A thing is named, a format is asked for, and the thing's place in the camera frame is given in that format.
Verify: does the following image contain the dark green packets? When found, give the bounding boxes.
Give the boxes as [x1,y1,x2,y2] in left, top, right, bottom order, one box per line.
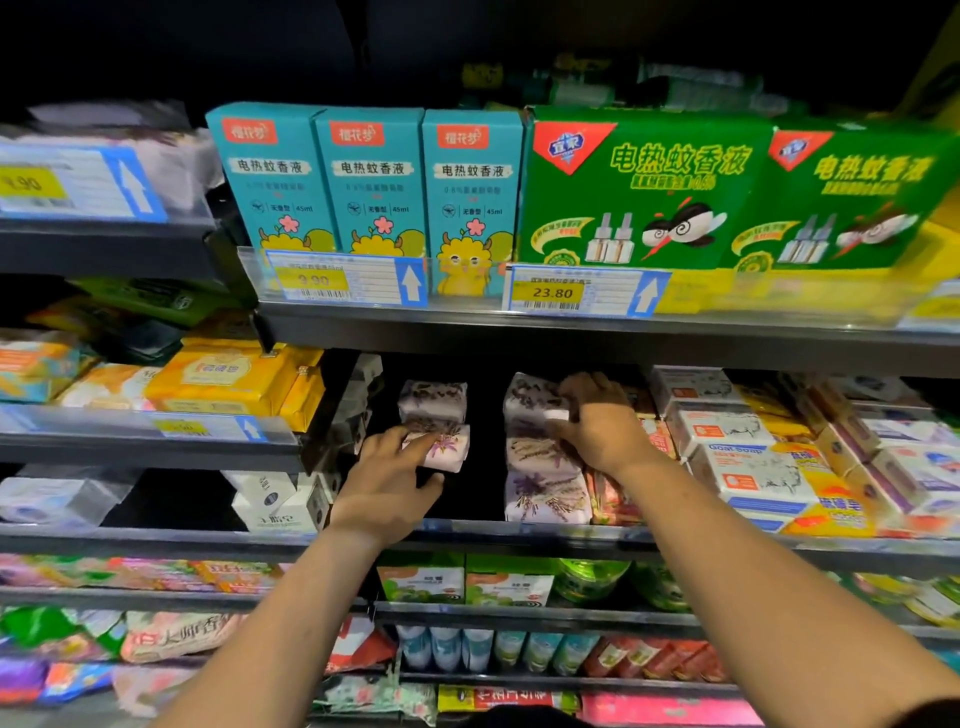
[30,274,242,362]

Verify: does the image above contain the row of dark green packs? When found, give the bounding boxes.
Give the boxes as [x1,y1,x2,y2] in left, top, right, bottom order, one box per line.
[457,60,797,119]

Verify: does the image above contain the row of red tubes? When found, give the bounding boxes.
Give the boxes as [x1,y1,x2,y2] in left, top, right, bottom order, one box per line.
[582,634,729,684]

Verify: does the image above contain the yellow red flat pack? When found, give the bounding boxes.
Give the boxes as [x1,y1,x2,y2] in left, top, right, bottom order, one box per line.
[435,682,579,719]

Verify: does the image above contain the stack of pink soap boxes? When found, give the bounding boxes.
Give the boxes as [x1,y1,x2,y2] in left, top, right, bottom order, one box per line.
[588,412,677,527]

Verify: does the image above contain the person's left hand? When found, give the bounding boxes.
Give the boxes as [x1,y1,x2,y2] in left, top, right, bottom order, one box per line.
[330,424,449,549]

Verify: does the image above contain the person's left forearm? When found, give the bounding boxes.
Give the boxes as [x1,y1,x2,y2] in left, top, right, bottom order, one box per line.
[150,525,414,728]

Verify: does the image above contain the green white carton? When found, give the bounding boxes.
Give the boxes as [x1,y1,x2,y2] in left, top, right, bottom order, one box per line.
[375,558,468,605]
[465,552,561,609]

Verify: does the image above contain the teal box pink flower print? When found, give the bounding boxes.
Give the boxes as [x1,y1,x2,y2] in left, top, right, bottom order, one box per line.
[315,105,437,260]
[205,102,344,254]

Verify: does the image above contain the red white packet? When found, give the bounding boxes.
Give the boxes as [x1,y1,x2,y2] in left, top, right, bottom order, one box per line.
[322,612,399,674]

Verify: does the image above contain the white blue price strip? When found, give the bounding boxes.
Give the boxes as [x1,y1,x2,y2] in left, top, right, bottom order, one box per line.
[0,402,272,444]

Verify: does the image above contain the person's right forearm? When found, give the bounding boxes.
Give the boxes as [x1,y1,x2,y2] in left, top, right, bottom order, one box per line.
[615,447,960,728]

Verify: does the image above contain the white plastic pack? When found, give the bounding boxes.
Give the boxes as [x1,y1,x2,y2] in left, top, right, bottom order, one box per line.
[0,468,137,527]

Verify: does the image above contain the white floral packet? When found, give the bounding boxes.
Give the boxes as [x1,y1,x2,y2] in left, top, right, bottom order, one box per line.
[315,667,444,722]

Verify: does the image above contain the stack of floral soap boxes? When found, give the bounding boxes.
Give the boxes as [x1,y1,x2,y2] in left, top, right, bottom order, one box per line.
[502,370,597,527]

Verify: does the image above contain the person's right hand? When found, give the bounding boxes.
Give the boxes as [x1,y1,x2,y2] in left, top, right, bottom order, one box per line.
[547,372,662,479]

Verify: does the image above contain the pile of colourful packets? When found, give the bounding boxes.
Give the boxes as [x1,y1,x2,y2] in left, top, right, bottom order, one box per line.
[0,604,227,707]

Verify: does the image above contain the pink flat pack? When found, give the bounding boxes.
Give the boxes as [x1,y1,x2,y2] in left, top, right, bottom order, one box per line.
[577,687,767,728]

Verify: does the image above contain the flat yellow box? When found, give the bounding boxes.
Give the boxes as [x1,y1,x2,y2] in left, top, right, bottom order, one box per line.
[900,187,960,324]

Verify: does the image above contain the stack of white plastic packs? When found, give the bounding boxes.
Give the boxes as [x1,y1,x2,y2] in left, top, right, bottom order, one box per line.
[0,102,224,219]

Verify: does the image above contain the row of blue white tubes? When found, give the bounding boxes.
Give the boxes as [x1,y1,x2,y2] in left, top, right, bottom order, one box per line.
[393,622,605,677]

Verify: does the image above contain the white blue price tag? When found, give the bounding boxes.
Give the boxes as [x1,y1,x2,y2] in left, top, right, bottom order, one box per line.
[897,277,960,332]
[262,247,429,309]
[507,262,672,318]
[0,142,170,224]

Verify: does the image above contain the green box mosquito print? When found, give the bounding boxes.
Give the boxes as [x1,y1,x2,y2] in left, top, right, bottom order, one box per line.
[517,108,777,317]
[730,117,960,320]

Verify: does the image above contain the stack of yellow soap boxes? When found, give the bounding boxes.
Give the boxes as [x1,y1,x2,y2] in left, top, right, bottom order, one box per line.
[742,387,875,539]

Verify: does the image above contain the white printed small cartons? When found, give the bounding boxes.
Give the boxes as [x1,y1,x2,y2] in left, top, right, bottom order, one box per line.
[222,469,335,534]

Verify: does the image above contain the orange white packet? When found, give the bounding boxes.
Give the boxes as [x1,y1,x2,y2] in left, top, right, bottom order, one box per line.
[0,330,99,404]

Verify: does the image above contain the stack of yellow soap cartons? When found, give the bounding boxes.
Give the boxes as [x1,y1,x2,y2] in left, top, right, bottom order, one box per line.
[147,342,327,434]

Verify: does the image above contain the stack of white purple soap boxes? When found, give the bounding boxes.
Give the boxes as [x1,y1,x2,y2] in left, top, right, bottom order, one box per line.
[780,372,960,534]

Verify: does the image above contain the row of pink orange packets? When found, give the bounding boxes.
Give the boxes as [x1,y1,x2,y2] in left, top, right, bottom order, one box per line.
[0,552,287,597]

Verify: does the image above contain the teal box yellow cartoon print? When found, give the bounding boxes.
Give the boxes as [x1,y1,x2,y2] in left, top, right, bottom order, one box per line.
[420,106,527,299]

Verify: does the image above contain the stack of white orange soap boxes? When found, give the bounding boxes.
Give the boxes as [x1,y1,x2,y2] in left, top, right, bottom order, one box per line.
[648,364,824,534]

